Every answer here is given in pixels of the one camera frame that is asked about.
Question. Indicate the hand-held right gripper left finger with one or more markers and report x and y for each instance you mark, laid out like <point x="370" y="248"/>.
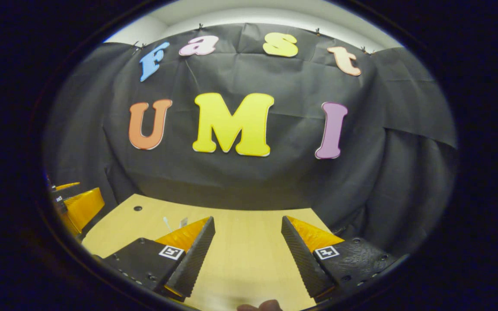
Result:
<point x="195" y="259"/>

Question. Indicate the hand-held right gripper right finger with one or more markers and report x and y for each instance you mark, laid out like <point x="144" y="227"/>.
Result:
<point x="303" y="259"/>

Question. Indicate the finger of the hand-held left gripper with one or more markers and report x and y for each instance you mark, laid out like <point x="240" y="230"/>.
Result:
<point x="65" y="186"/>
<point x="84" y="207"/>

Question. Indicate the pale blue toothbrush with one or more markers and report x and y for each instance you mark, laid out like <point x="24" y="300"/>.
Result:
<point x="167" y="222"/>

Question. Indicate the wooden desktop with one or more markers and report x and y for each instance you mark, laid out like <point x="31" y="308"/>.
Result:
<point x="249" y="242"/>

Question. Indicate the black backdrop cloth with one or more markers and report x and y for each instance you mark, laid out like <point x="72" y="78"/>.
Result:
<point x="296" y="181"/>

